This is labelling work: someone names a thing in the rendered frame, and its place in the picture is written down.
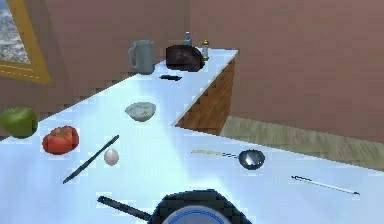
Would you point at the red tomato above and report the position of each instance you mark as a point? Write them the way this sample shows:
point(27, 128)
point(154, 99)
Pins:
point(60, 140)

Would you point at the dark metal ladle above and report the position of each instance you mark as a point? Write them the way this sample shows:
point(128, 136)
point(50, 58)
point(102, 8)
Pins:
point(250, 158)

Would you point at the grey bowl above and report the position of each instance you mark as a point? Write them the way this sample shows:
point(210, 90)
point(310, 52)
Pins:
point(140, 111)

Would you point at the small black flat tool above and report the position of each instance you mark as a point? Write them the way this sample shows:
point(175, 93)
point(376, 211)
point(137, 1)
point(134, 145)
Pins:
point(170, 78)

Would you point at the gold capped pepper shaker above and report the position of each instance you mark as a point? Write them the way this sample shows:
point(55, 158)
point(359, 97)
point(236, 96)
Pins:
point(205, 50)

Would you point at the white egg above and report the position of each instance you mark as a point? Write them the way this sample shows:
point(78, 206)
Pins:
point(111, 157)

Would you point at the thin silver knife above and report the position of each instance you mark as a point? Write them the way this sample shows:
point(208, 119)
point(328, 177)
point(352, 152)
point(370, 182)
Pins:
point(325, 184)

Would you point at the yellow framed window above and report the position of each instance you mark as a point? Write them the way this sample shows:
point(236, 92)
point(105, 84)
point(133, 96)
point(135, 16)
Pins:
point(13, 43)

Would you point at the grey mug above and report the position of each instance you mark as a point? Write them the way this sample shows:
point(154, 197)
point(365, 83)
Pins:
point(144, 56)

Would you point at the blue glass bottle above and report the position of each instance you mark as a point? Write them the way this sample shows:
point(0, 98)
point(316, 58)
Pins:
point(187, 39)

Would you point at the white wooden counter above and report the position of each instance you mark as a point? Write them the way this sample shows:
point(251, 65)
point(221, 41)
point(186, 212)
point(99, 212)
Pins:
point(166, 160)

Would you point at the black frying pan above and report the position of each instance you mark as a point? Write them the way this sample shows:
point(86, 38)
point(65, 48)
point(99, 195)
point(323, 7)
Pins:
point(196, 210)

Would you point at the green apple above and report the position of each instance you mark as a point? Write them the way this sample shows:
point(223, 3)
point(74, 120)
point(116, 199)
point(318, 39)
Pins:
point(19, 122)

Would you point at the black pencil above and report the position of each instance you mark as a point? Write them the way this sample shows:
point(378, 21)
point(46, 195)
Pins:
point(90, 159)

